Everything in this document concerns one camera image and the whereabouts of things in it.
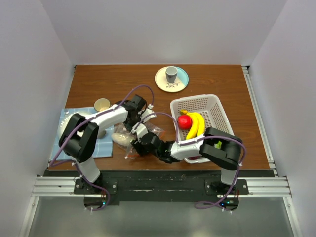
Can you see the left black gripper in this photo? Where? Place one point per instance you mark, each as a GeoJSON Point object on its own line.
{"type": "Point", "coordinates": [129, 127]}

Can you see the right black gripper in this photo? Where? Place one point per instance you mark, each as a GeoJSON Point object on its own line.
{"type": "Point", "coordinates": [138, 146]}

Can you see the clear orange zip bag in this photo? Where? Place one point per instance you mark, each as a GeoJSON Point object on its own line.
{"type": "Point", "coordinates": [130, 152]}

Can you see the red fake apple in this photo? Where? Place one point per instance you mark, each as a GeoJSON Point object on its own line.
{"type": "Point", "coordinates": [184, 122]}

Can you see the yellow fake banana bunch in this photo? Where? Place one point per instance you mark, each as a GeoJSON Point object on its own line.
{"type": "Point", "coordinates": [198, 124]}

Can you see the green fake starfruit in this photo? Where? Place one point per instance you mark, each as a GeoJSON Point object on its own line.
{"type": "Point", "coordinates": [218, 145]}

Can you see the purple fake onion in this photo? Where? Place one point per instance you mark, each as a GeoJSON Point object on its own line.
{"type": "Point", "coordinates": [194, 158]}

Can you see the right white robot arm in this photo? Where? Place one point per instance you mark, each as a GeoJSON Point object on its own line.
{"type": "Point", "coordinates": [227, 158]}

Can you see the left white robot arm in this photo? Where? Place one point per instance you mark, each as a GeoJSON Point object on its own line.
{"type": "Point", "coordinates": [80, 135]}

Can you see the white fake garlic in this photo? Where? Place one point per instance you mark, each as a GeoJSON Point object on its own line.
{"type": "Point", "coordinates": [123, 140]}

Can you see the cream enamel mug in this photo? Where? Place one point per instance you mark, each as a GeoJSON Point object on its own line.
{"type": "Point", "coordinates": [101, 104]}

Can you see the blue checked cloth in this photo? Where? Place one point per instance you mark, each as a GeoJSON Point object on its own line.
{"type": "Point", "coordinates": [103, 147]}

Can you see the grey ceramic cup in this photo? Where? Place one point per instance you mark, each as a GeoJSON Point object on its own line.
{"type": "Point", "coordinates": [171, 74]}

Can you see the pastel ceramic plate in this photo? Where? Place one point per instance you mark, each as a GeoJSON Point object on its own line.
{"type": "Point", "coordinates": [179, 84]}

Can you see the white bowl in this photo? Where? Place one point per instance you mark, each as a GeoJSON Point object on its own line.
{"type": "Point", "coordinates": [66, 121]}

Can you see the white plastic basket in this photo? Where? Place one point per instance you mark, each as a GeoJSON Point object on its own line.
{"type": "Point", "coordinates": [210, 107]}

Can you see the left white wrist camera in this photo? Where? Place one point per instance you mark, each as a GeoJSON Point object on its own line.
{"type": "Point", "coordinates": [147, 115]}

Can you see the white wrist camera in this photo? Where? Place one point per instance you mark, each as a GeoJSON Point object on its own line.
{"type": "Point", "coordinates": [147, 115]}
{"type": "Point", "coordinates": [139, 130]}

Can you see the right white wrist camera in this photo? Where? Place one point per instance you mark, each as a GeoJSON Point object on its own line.
{"type": "Point", "coordinates": [139, 130]}

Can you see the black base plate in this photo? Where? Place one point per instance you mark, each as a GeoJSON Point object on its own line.
{"type": "Point", "coordinates": [153, 186]}

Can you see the aluminium frame rail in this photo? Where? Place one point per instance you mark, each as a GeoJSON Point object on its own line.
{"type": "Point", "coordinates": [256, 186]}

